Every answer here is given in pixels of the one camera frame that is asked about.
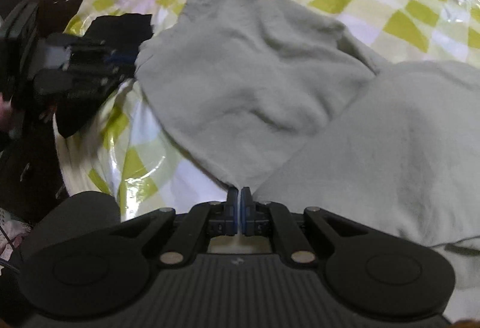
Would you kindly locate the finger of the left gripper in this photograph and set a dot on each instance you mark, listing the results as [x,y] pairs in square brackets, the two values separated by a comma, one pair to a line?
[91,48]
[96,78]

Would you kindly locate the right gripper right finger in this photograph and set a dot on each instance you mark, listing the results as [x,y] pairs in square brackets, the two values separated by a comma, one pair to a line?
[254,219]

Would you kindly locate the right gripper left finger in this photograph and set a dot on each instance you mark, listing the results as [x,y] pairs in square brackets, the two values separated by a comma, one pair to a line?
[223,218]

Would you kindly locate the grey-green pants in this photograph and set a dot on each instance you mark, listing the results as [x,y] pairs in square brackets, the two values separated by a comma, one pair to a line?
[269,95]

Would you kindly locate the left hand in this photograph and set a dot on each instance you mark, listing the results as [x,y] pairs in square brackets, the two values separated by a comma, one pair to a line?
[6,115]

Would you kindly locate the black cloth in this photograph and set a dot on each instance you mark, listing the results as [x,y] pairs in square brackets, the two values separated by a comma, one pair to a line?
[73,114]

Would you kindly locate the green checkered plastic sheet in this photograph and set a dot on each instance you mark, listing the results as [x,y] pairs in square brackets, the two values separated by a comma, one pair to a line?
[123,151]

